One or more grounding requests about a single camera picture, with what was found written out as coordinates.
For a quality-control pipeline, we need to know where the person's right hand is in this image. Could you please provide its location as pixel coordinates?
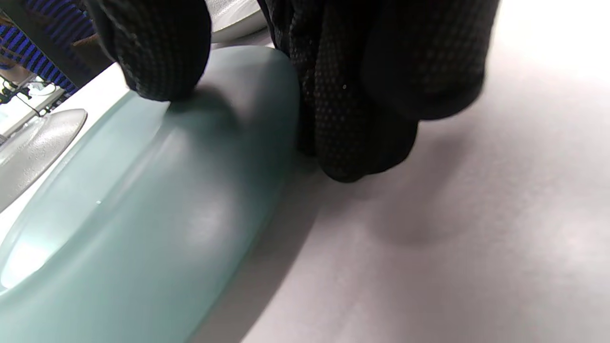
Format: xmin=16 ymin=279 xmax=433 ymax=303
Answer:
xmin=83 ymin=0 xmax=501 ymax=183

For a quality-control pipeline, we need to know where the teal plate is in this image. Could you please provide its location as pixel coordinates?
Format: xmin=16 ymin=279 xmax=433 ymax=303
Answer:
xmin=0 ymin=45 xmax=301 ymax=343

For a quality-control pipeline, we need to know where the grey rippled plate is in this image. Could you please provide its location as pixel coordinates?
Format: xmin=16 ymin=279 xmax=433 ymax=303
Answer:
xmin=0 ymin=109 xmax=89 ymax=212

